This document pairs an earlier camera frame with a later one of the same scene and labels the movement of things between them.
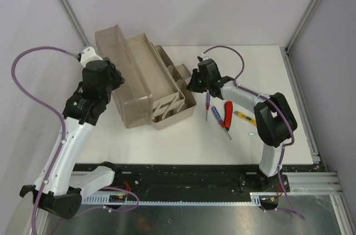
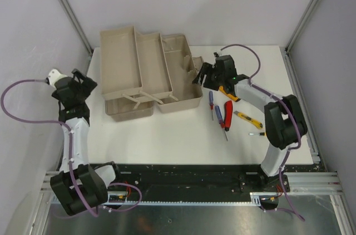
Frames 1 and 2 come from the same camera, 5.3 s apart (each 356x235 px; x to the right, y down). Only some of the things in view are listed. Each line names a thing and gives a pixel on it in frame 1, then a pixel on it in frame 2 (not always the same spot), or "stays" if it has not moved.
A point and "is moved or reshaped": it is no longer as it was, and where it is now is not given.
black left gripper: (119, 80) -> (87, 85)
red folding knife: (228, 115) stays
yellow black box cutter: (246, 117) stays
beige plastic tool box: (154, 91) is moved or reshaped
